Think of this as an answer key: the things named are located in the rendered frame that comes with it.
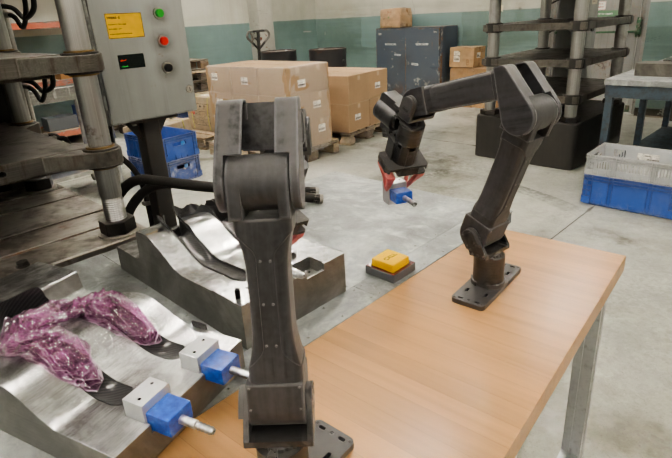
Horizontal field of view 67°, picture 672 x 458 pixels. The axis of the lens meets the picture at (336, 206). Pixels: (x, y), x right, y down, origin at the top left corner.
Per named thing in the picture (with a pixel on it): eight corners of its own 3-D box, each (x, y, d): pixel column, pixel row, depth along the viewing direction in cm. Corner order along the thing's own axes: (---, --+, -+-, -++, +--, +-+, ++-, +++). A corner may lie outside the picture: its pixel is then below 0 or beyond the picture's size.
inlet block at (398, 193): (424, 213, 118) (424, 191, 116) (405, 217, 116) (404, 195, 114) (400, 197, 129) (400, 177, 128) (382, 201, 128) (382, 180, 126)
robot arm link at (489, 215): (456, 238, 105) (512, 92, 87) (476, 229, 109) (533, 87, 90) (479, 256, 102) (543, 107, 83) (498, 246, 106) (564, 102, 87)
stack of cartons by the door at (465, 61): (511, 106, 720) (515, 45, 691) (499, 110, 699) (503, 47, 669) (458, 102, 777) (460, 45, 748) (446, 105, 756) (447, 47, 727)
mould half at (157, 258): (346, 291, 107) (343, 232, 102) (247, 350, 90) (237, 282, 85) (212, 233, 140) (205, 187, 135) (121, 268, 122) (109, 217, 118)
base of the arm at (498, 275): (450, 265, 99) (485, 275, 94) (493, 231, 113) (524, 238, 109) (449, 301, 101) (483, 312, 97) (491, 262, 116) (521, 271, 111)
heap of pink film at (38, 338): (172, 333, 85) (164, 292, 83) (82, 403, 71) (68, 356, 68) (70, 303, 97) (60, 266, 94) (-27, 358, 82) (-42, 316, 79)
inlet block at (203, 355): (273, 383, 77) (269, 353, 75) (254, 405, 73) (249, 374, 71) (205, 362, 82) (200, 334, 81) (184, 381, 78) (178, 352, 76)
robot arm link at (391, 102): (363, 120, 116) (379, 73, 108) (390, 114, 121) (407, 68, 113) (396, 149, 110) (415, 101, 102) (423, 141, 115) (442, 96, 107)
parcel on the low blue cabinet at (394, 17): (413, 26, 784) (413, 6, 774) (400, 27, 762) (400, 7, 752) (392, 27, 812) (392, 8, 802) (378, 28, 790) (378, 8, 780)
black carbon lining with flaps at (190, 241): (303, 264, 104) (299, 221, 101) (239, 295, 94) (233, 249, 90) (209, 225, 127) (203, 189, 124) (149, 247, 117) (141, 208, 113)
